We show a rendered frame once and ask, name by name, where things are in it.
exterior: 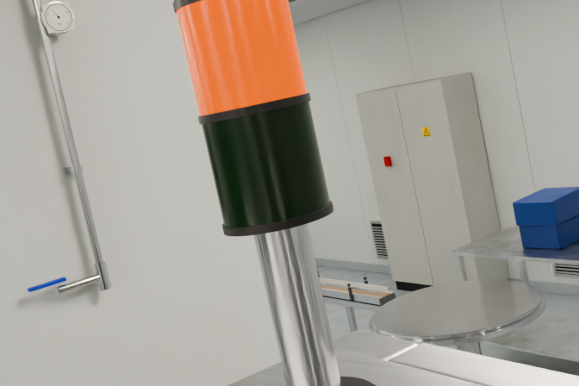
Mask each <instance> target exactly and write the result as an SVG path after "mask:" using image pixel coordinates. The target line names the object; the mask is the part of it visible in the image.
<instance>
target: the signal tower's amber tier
mask: <svg viewBox="0 0 579 386"><path fill-rule="evenodd" d="M177 18H178V22H179V26H180V30H181V34H182V38H183V42H184V49H185V53H186V57H187V61H188V65H189V69H190V76H191V80H192V84H193V88H194V92H195V96H196V103H197V107H198V111H199V115H200V116H201V115H210V114H214V113H219V112H223V111H227V110H231V109H239V108H244V107H247V106H252V105H256V104H260V103H268V102H271V101H276V100H280V99H284V98H288V97H295V96H299V95H302V94H306V93H307V88H306V84H305V80H304V76H303V71H302V63H301V59H300V55H299V51H298V46H297V42H296V35H295V30H294V26H293V22H292V17H291V14H290V6H289V1H288V0H202V1H198V2H195V3H191V4H188V5H186V6H183V7H182V8H180V9H178V10H177Z"/></svg>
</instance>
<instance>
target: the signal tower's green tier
mask: <svg viewBox="0 0 579 386"><path fill-rule="evenodd" d="M202 130H203V134H204V138H205V142H206V146H207V150H208V154H209V161H210V165H211V169H212V173H213V177H214V181H215V188H216V192H217V196H218V200H219V204H220V208H221V215H222V220H223V223H224V226H225V227H255V226H260V225H266V224H271V223H275V222H280V221H286V220H289V219H293V218H296V217H300V216H303V215H308V214H310V213H313V212H315V211H318V210H320V209H323V208H325V207H326V206H328V205H329V204H330V200H329V195H328V191H327V184H326V179H325V175H324V171H323V166H322V163H321V155H320V150H319V146H318V142H317V138H316V133H315V129H314V122H313V117H312V113H311V108H310V104H309V102H306V103H300V104H297V105H292V106H289V107H285V108H280V109H273V110H270V111H265V112H261V113H257V114H253V115H246V116H241V117H237V118H233V119H228V120H224V121H216V122H210V123H206V124H202Z"/></svg>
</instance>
